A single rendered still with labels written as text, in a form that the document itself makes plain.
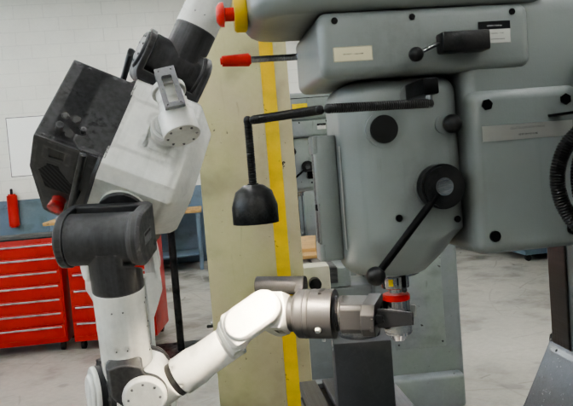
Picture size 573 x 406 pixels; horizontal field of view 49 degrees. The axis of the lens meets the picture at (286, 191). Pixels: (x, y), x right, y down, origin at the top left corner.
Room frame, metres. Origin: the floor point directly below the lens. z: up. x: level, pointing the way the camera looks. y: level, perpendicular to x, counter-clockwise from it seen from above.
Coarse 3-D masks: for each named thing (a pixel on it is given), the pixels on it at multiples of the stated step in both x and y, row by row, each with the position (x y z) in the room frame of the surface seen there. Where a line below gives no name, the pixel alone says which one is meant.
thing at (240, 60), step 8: (224, 56) 1.15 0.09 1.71; (232, 56) 1.15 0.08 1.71; (240, 56) 1.15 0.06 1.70; (248, 56) 1.15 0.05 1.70; (256, 56) 1.16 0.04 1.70; (264, 56) 1.16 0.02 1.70; (272, 56) 1.16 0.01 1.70; (280, 56) 1.16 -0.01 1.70; (288, 56) 1.17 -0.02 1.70; (296, 56) 1.17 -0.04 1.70; (224, 64) 1.15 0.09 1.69; (232, 64) 1.15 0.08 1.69; (240, 64) 1.15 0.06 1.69; (248, 64) 1.16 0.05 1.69
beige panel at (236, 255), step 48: (240, 48) 2.78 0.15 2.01; (240, 96) 2.78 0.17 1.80; (288, 96) 2.81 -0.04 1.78; (240, 144) 2.78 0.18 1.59; (288, 144) 2.80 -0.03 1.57; (288, 192) 2.80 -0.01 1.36; (240, 240) 2.77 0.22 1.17; (288, 240) 2.80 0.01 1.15; (240, 288) 2.77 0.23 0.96; (288, 336) 2.79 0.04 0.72; (240, 384) 2.77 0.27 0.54; (288, 384) 2.79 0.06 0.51
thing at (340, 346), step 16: (352, 336) 1.32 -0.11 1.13; (384, 336) 1.32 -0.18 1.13; (336, 352) 1.30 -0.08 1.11; (352, 352) 1.30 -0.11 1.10; (368, 352) 1.30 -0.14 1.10; (384, 352) 1.30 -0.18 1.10; (336, 368) 1.30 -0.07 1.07; (352, 368) 1.30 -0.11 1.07; (368, 368) 1.30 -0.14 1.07; (384, 368) 1.30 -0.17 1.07; (336, 384) 1.32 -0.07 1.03; (352, 384) 1.30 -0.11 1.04; (368, 384) 1.30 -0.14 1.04; (384, 384) 1.30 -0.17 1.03; (336, 400) 1.42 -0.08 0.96; (352, 400) 1.30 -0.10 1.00; (368, 400) 1.30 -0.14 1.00; (384, 400) 1.30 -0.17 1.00
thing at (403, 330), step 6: (408, 300) 1.08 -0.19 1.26; (384, 306) 1.08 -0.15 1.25; (390, 306) 1.07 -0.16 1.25; (396, 306) 1.07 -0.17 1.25; (402, 306) 1.07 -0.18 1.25; (408, 306) 1.08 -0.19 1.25; (390, 330) 1.07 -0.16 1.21; (396, 330) 1.07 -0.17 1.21; (402, 330) 1.07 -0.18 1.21; (408, 330) 1.07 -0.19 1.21
